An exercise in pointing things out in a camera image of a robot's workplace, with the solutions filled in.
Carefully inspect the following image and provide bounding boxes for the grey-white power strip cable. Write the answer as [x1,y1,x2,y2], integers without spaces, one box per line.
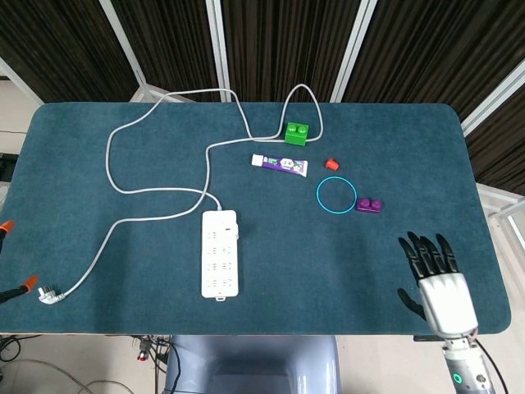
[39,84,325,305]

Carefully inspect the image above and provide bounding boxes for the purple building block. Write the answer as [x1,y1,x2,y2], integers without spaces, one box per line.
[354,197,386,215]

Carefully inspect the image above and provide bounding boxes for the purple white toothpaste tube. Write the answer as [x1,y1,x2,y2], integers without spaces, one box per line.
[251,153,309,178]

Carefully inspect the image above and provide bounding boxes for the thin blue ring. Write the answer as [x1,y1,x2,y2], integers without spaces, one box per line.
[315,175,358,214]

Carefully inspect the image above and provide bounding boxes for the green building block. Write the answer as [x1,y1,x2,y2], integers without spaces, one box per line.
[282,121,311,148]

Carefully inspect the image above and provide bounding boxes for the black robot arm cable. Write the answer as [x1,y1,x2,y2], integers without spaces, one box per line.
[475,338,509,394]

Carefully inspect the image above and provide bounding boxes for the dark pleated screen panel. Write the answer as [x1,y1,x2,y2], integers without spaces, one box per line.
[342,0,525,124]
[0,0,139,103]
[110,0,222,103]
[221,0,362,103]

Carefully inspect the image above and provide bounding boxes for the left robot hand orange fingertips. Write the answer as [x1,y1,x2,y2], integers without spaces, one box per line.
[0,220,40,305]

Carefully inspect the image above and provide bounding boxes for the white floor cable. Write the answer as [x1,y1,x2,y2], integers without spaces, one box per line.
[7,359,136,394]

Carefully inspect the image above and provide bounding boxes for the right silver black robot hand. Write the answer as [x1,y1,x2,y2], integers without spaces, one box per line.
[396,231,480,340]

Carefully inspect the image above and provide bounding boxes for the white power strip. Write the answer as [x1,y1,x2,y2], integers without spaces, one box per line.
[200,209,241,301]

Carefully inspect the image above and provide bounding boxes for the white screen frame post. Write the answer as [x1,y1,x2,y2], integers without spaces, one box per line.
[461,59,525,136]
[204,0,231,103]
[330,0,378,103]
[0,55,44,106]
[98,0,148,103]

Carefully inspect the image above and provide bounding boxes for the teal table mat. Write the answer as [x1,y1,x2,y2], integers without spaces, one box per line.
[0,101,512,336]

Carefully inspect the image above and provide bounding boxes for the white screen frame foot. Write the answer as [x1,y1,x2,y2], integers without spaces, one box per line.
[477,182,525,251]

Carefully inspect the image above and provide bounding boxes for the blue-grey robot torso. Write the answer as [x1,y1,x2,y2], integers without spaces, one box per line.
[163,334,341,394]

